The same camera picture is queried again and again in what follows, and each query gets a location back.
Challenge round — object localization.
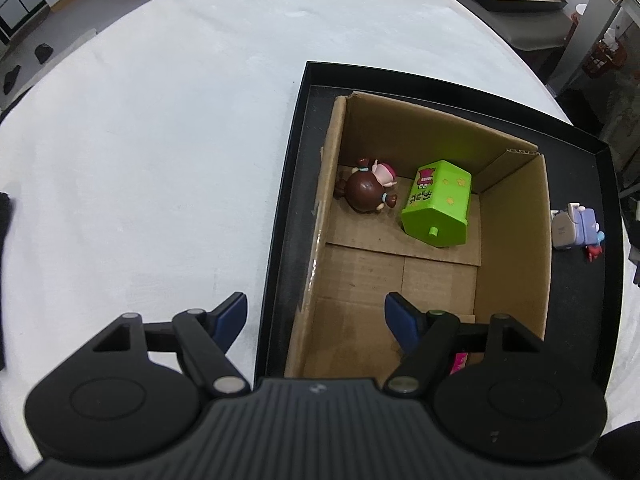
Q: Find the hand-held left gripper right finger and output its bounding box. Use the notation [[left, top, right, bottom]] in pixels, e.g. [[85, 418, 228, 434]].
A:
[[383, 292, 544, 394]]

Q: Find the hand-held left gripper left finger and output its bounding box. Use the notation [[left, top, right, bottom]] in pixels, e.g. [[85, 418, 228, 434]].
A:
[[94, 291, 252, 395]]

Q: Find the cardboard box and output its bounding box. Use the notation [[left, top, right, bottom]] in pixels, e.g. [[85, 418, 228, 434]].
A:
[[284, 90, 554, 379]]

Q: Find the green hexagonal toy box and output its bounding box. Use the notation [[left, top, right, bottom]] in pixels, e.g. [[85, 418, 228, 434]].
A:
[[401, 159, 474, 249]]

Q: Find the brown haired doll figurine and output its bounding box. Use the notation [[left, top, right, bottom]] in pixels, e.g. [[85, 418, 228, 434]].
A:
[[333, 156, 400, 215]]

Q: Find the shallow black tray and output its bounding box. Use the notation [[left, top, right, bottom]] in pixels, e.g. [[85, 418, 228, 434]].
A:
[[253, 60, 621, 402]]

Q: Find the purple and white toy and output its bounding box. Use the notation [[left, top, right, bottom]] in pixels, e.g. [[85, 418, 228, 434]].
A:
[[551, 202, 599, 251]]

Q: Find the small blue red figurine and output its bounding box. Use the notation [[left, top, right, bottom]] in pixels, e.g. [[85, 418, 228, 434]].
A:
[[584, 230, 606, 263]]

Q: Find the grey chair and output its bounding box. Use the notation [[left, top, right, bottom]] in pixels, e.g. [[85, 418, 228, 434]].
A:
[[395, 0, 577, 52]]

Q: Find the red basket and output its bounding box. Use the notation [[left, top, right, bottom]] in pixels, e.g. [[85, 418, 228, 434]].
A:
[[582, 39, 629, 79]]

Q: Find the black and white desk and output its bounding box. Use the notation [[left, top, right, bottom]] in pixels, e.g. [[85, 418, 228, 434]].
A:
[[547, 0, 640, 95]]

